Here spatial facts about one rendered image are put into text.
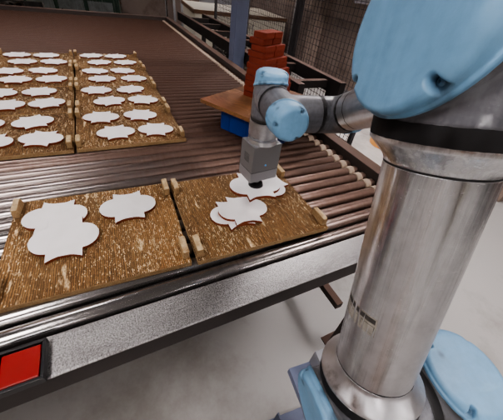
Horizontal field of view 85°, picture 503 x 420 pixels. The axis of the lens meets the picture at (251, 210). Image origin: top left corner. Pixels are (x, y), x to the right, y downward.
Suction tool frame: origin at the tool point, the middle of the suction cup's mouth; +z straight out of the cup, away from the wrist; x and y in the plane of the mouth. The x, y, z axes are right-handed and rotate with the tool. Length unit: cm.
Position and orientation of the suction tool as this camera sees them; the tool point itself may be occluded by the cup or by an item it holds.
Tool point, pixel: (255, 187)
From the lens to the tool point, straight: 80.1
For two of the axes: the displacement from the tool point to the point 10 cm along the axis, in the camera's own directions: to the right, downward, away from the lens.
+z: -1.1, 7.5, 6.5
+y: -8.6, 2.5, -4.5
